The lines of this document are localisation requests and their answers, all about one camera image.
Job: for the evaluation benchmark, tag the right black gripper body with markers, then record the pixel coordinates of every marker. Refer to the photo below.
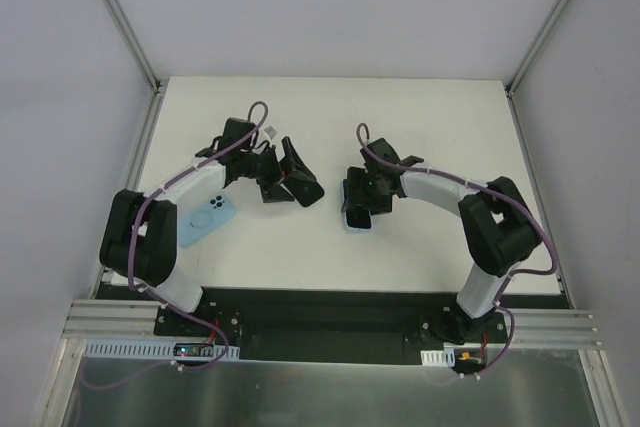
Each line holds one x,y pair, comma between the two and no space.
361,192

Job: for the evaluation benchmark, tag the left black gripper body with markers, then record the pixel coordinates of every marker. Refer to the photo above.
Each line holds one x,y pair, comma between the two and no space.
279,175

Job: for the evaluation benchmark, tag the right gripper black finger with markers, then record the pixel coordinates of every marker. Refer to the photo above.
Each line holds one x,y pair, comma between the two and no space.
346,200
358,187

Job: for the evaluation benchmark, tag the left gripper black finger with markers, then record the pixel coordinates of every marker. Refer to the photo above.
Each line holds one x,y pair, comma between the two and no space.
274,193
292,165

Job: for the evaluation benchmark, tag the light blue phone case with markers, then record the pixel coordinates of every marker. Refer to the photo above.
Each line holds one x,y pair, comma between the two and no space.
343,220

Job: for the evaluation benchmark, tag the black smartphone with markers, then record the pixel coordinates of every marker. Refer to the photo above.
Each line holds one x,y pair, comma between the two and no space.
358,218

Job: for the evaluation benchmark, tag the black cased phone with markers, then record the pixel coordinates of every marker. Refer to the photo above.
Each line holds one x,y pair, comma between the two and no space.
305,190

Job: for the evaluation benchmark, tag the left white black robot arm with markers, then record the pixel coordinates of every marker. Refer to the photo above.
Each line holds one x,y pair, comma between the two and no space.
147,231

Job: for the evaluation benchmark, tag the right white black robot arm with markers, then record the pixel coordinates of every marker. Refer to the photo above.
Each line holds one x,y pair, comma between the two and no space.
496,222

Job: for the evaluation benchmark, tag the light blue cased phone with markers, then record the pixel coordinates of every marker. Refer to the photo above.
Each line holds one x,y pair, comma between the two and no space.
200,221

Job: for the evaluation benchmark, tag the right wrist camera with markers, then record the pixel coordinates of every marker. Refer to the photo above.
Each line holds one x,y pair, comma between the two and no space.
381,149

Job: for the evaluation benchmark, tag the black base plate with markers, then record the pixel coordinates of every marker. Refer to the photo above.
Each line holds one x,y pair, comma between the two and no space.
385,328

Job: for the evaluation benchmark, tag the left aluminium corner post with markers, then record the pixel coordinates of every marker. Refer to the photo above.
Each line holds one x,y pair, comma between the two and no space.
133,44

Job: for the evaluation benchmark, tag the aluminium corner post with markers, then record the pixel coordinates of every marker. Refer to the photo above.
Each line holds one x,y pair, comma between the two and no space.
133,44
542,35

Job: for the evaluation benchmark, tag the right white cable duct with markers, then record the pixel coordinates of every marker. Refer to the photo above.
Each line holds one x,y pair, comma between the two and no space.
438,358

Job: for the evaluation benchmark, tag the white cable duct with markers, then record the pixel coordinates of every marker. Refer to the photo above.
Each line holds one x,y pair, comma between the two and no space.
158,350
438,358

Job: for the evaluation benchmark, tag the aluminium frame rail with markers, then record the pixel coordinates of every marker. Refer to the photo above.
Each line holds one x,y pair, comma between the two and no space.
130,319

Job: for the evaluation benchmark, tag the left white cable duct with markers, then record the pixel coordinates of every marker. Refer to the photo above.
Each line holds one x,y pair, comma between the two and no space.
158,350

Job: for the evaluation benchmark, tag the right aluminium corner post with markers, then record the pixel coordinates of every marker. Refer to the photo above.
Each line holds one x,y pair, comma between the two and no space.
542,35

